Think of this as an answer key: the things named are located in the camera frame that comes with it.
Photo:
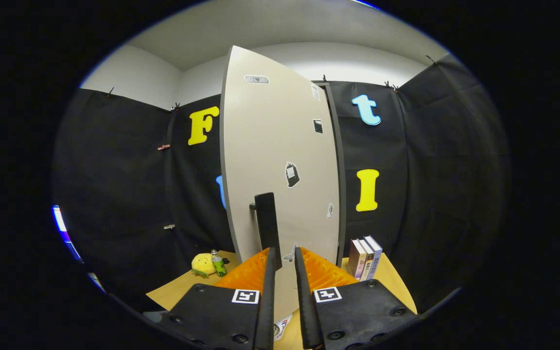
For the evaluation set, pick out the black binder clip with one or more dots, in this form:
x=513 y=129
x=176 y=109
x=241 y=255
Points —
x=175 y=106
x=389 y=86

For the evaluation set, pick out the dark grey shoe cabinet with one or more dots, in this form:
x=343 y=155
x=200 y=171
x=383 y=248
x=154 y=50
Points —
x=342 y=204

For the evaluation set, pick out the black backdrop cloth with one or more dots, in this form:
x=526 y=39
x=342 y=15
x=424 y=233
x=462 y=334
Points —
x=129 y=170

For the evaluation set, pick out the yellow pineapple plush toy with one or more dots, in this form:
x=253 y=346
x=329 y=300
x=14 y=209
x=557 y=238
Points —
x=203 y=264

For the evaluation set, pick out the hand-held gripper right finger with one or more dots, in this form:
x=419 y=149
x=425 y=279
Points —
x=306 y=311

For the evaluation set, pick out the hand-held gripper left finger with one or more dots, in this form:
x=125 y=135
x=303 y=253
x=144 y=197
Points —
x=266 y=311

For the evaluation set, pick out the white canvas shoe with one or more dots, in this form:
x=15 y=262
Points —
x=282 y=328

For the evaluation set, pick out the green drink bottle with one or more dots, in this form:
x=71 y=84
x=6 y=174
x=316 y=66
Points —
x=218 y=265

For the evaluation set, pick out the beige shoe cabinet door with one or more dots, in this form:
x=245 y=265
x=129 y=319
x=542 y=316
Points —
x=270 y=136

